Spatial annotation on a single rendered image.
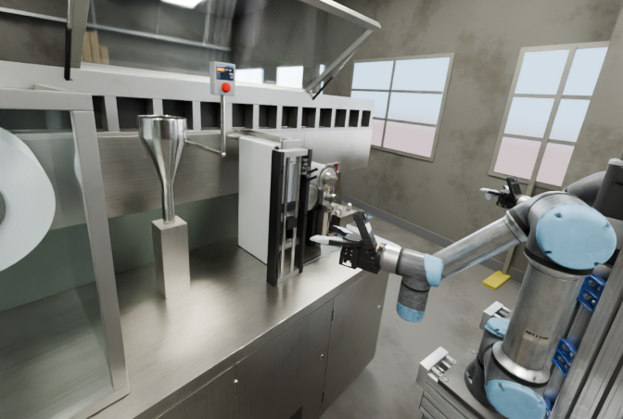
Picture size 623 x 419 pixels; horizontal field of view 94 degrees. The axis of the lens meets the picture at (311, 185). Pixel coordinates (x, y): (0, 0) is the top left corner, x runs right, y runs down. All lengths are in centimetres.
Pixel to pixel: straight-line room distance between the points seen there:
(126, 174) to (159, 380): 70
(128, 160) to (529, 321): 130
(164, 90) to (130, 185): 39
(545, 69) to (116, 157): 336
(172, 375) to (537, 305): 89
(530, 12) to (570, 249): 312
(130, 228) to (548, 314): 133
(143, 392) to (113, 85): 93
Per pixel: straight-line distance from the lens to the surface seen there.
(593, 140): 317
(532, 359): 91
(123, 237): 136
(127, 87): 125
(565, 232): 75
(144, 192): 132
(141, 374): 101
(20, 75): 121
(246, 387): 120
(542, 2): 370
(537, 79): 352
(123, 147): 126
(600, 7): 356
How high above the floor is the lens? 162
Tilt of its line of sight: 16 degrees down
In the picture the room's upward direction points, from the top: 5 degrees clockwise
